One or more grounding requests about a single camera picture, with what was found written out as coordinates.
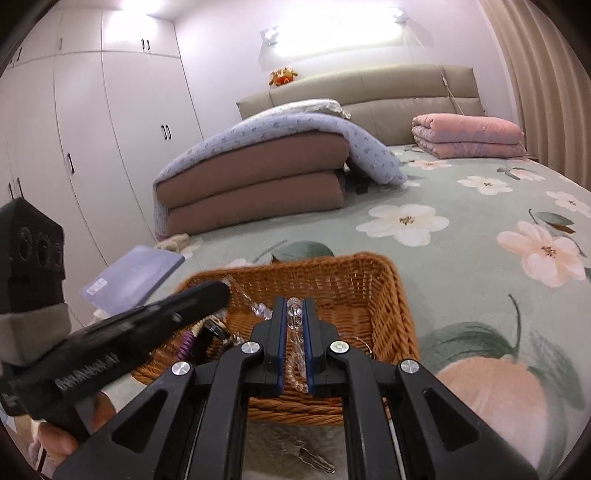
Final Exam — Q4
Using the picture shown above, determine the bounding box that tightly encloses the black wrist watch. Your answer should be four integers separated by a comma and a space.
192, 316, 231, 363

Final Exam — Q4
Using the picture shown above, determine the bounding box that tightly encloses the pink folded blanket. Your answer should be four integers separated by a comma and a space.
411, 113, 527, 160

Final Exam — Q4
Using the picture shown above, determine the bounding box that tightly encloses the beige bed headboard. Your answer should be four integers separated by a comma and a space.
238, 64, 485, 146

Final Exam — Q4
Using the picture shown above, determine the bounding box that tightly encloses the silver hair clip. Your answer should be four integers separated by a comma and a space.
281, 440, 335, 475

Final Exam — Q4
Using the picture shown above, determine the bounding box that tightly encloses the beige curtain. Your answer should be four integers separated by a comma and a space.
481, 0, 590, 188

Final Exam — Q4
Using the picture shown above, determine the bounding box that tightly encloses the brown wicker basket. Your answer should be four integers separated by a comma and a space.
131, 252, 421, 426

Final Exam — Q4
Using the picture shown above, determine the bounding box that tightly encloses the clear bead bracelet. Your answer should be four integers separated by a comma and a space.
283, 297, 311, 395

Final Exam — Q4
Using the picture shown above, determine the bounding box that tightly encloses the white wardrobe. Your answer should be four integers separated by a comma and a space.
1, 1, 201, 328

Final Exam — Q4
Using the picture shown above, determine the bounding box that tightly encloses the blue book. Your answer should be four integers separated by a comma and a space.
79, 245, 185, 316

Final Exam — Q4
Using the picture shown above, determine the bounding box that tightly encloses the brown folded quilt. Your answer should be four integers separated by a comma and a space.
154, 131, 351, 238

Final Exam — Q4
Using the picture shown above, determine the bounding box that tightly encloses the orange plush toy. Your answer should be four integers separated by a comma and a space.
269, 67, 298, 87

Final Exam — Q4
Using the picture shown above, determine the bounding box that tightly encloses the floral green bedspread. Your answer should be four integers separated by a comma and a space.
155, 150, 590, 479

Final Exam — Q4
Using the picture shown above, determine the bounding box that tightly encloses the person left hand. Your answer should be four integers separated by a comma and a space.
28, 392, 116, 479

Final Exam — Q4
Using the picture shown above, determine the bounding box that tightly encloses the purple spiral hair tie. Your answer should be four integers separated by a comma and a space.
177, 329, 198, 363

